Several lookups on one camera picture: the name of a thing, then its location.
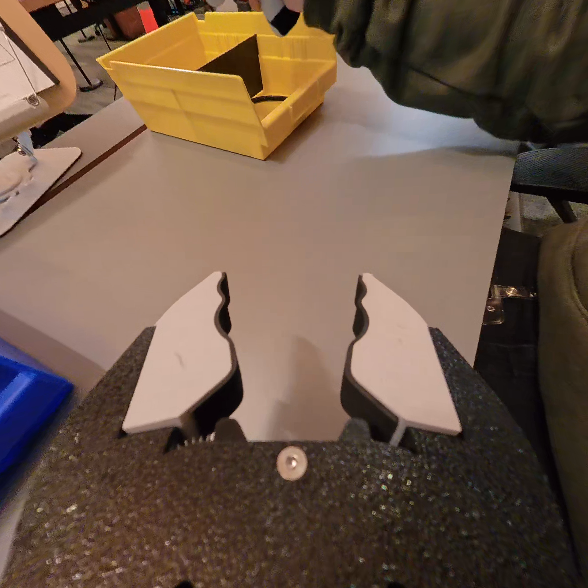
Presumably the blue plastic bin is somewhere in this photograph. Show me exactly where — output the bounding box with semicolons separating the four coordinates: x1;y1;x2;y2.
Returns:
0;337;75;476

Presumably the grey desk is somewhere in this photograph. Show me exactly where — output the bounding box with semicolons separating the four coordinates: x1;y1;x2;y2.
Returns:
0;53;516;443

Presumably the person's olive clothing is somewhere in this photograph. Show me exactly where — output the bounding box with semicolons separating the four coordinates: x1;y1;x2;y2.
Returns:
537;220;588;577

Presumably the black bin divider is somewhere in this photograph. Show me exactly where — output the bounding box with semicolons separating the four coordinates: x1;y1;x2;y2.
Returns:
197;34;264;98

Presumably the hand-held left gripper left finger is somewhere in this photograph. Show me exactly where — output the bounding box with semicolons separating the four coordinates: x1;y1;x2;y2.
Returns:
121;271;243;435

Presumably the person's right forearm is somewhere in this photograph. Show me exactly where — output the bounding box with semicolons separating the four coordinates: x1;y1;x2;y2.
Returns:
303;0;588;144

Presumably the black stanchion post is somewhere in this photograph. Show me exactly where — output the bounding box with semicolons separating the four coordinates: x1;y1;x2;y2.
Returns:
56;38;105;91

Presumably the orange traffic cone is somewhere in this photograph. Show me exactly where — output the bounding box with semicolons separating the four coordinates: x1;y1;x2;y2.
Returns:
137;0;160;34

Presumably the clear badge holder clip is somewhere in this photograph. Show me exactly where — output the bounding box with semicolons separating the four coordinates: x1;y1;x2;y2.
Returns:
484;283;537;326

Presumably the black office chair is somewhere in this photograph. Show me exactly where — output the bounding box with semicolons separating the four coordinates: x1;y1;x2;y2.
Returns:
509;142;588;225

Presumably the yellow plastic bin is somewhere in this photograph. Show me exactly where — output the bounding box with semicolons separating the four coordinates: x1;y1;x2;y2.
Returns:
96;11;339;161

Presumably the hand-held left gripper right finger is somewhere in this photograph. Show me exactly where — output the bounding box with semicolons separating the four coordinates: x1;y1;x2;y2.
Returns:
340;272;463;447

